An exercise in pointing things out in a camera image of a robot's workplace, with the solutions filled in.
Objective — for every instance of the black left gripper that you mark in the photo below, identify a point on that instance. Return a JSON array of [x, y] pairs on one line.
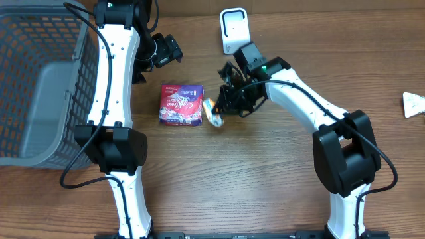
[[170, 51]]

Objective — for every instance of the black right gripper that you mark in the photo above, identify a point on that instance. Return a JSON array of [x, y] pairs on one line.
[[226, 106]]

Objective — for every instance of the orange tissue pack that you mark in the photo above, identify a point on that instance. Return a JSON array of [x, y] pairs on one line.
[[214, 118]]

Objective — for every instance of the red purple pad pack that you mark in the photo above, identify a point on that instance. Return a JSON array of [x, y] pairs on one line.
[[181, 104]]

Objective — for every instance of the white Pantene tube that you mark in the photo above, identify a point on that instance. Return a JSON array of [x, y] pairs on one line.
[[413, 104]]

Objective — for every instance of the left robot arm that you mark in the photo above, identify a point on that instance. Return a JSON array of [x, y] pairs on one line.
[[128, 48]]

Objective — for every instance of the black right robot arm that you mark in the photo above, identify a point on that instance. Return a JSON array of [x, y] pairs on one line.
[[345, 154]]

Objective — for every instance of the white barcode scanner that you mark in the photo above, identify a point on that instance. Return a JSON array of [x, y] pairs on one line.
[[234, 29]]

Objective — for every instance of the dark grey plastic basket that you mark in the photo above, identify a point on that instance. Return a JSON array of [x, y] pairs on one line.
[[48, 77]]

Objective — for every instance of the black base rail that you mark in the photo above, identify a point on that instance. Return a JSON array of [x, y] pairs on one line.
[[300, 234]]

